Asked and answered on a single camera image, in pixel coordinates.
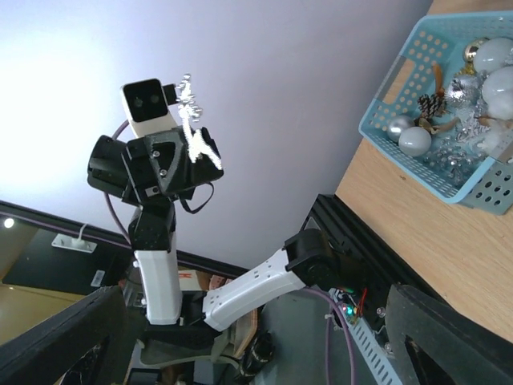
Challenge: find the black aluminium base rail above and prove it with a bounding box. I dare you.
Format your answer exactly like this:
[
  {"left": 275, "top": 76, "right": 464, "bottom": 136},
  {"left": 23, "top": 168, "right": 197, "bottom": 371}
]
[{"left": 307, "top": 194, "right": 409, "bottom": 331}]

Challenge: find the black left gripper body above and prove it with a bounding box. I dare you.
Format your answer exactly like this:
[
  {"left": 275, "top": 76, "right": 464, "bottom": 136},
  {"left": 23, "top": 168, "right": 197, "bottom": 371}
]
[{"left": 126, "top": 128, "right": 224, "bottom": 199}]

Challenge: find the light blue cable duct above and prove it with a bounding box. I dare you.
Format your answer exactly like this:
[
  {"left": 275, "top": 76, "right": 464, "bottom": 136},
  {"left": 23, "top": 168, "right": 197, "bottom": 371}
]
[{"left": 345, "top": 315, "right": 402, "bottom": 385}]

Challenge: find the silver glitter reindeer ornament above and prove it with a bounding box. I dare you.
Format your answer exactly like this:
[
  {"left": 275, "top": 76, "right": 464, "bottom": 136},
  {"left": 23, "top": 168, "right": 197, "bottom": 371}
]
[{"left": 174, "top": 72, "right": 224, "bottom": 169}]

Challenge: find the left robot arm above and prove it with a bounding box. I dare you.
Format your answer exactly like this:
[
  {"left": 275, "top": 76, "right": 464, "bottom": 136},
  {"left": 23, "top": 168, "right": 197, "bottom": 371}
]
[{"left": 87, "top": 128, "right": 366, "bottom": 332}]

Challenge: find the burlap bow ornament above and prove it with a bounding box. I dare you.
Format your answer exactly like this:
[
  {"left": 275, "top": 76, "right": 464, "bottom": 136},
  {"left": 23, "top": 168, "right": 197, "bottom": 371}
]
[{"left": 414, "top": 117, "right": 460, "bottom": 136}]

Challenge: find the white ball ornament near handle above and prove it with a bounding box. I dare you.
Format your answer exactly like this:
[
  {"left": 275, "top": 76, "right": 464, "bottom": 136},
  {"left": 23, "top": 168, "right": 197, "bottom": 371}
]
[{"left": 398, "top": 127, "right": 432, "bottom": 157}]

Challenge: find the small silver ball ornament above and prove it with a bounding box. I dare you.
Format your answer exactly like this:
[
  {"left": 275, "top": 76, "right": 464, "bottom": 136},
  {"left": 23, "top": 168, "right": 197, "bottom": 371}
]
[{"left": 386, "top": 115, "right": 414, "bottom": 143}]

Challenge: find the gold ball ornament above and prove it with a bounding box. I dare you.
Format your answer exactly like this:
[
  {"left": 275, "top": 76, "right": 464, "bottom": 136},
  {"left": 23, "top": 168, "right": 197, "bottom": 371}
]
[{"left": 463, "top": 37, "right": 490, "bottom": 63}]

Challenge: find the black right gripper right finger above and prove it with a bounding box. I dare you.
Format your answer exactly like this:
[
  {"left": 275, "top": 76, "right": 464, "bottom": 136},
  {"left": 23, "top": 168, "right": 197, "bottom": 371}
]
[{"left": 386, "top": 286, "right": 512, "bottom": 384}]

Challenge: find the gold ribbon strip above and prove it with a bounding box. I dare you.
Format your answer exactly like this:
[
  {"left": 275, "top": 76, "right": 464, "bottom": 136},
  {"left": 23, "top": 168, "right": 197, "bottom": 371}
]
[{"left": 432, "top": 62, "right": 445, "bottom": 97}]

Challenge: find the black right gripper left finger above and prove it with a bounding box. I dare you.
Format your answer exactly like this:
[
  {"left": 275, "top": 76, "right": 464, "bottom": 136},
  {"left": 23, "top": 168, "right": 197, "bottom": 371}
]
[{"left": 1, "top": 286, "right": 128, "bottom": 384}]

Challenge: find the light blue plastic basket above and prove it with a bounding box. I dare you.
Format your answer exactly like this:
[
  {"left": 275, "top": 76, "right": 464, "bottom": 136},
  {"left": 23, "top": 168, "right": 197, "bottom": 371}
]
[{"left": 358, "top": 10, "right": 512, "bottom": 215}]

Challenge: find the white frosted ball ornament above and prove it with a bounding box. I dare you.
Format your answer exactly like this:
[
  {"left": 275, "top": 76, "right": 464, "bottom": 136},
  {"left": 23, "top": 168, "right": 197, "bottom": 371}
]
[{"left": 473, "top": 38, "right": 512, "bottom": 73}]

